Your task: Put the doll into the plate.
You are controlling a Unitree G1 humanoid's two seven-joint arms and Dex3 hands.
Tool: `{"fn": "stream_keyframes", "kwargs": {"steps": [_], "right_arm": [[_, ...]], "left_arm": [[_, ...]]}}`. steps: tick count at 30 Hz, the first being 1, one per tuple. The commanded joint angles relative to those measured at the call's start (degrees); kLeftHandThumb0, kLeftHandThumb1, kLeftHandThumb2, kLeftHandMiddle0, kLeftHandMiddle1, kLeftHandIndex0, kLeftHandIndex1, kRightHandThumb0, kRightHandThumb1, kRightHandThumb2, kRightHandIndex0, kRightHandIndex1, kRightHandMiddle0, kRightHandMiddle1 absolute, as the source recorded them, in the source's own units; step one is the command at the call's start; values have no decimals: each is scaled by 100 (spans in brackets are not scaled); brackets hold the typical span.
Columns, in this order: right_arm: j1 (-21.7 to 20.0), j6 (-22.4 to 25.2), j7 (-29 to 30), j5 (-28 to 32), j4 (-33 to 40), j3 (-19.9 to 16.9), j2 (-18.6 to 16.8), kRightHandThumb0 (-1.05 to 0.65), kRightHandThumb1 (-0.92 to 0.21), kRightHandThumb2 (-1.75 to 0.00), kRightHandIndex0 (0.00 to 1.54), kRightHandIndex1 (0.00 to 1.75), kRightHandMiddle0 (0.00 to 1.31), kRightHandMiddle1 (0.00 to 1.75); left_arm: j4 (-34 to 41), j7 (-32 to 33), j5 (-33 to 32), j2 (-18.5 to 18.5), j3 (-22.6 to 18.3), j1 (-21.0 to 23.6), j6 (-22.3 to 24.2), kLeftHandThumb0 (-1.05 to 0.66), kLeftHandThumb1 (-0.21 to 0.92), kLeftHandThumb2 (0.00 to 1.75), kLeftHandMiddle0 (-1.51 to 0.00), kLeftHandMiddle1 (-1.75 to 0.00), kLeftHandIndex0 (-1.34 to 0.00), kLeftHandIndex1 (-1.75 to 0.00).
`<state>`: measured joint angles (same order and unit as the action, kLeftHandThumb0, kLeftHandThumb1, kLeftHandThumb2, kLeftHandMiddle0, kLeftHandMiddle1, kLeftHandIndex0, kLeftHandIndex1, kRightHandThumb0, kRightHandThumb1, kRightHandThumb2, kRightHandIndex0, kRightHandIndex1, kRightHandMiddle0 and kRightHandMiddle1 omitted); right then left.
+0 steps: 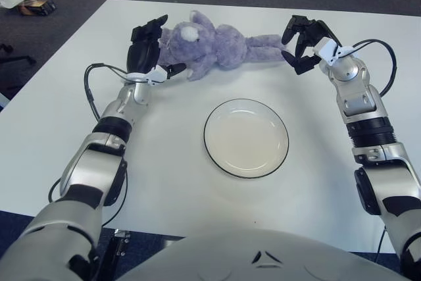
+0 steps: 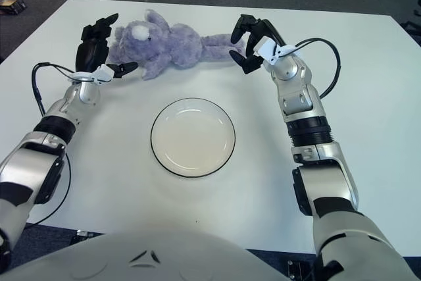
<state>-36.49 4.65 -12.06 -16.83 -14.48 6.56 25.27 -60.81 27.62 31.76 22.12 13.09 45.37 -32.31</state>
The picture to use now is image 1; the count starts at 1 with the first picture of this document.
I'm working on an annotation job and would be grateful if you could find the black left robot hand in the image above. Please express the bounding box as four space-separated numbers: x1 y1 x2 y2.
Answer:
126 14 187 80

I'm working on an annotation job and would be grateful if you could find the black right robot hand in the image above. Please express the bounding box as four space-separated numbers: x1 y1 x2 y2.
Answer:
281 14 338 76

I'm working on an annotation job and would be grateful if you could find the purple plush bear doll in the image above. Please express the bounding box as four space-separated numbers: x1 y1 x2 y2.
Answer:
157 10 297 81

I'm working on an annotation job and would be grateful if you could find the white plate with black rim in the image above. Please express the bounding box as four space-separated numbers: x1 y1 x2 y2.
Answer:
203 97 290 180

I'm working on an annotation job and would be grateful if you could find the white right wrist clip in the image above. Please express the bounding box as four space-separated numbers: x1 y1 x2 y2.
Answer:
312 38 358 66

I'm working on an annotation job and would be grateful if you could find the dark cardboard box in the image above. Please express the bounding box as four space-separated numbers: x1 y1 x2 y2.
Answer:
18 0 57 16

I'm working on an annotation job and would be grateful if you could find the black office chair base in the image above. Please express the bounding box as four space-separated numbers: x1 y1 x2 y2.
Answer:
0 43 39 93

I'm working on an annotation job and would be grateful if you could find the grey robot torso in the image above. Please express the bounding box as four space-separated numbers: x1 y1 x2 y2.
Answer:
114 228 409 281

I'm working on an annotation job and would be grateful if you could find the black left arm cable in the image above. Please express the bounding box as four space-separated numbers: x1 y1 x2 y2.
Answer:
48 63 132 226

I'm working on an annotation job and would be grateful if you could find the metal table bracket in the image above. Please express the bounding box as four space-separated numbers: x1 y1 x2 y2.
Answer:
105 228 132 281

